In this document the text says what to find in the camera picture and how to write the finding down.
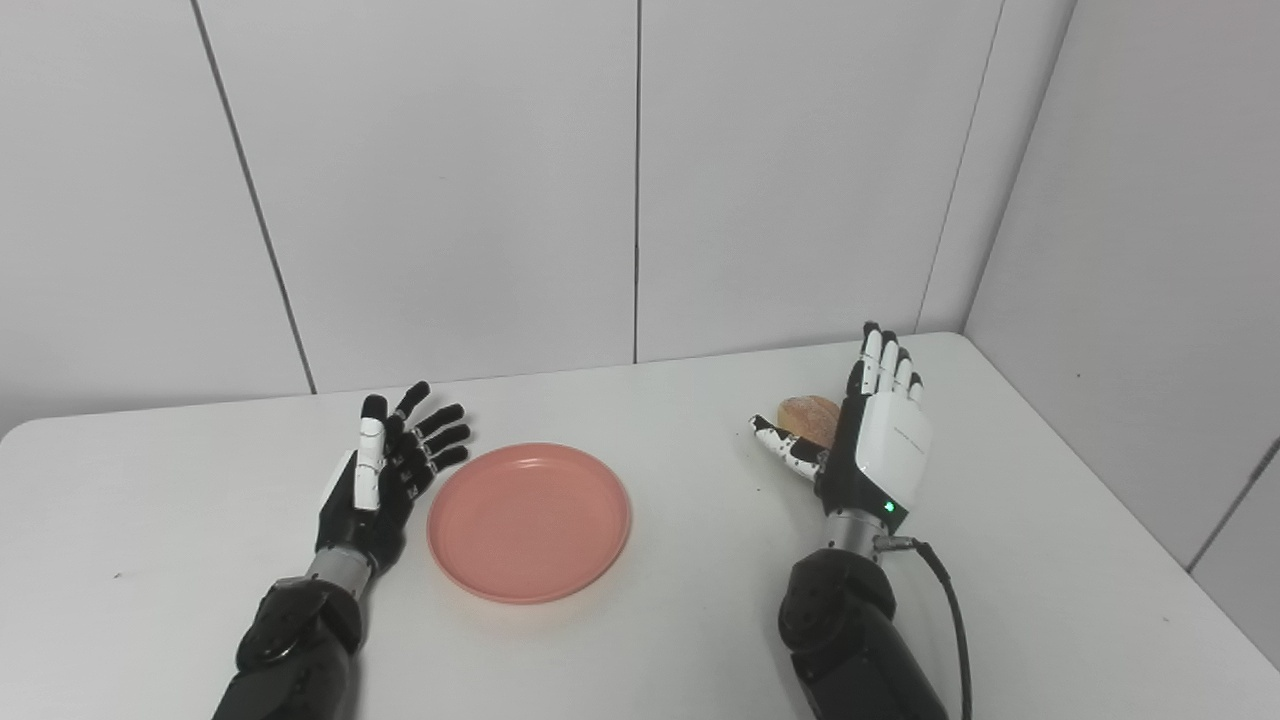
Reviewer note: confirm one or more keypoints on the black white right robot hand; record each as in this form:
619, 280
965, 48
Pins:
890, 450

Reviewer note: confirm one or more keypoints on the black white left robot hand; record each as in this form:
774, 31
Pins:
365, 520

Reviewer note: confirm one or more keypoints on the golden bread roll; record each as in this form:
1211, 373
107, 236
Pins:
812, 415

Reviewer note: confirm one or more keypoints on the pink round plate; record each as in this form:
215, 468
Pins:
528, 523

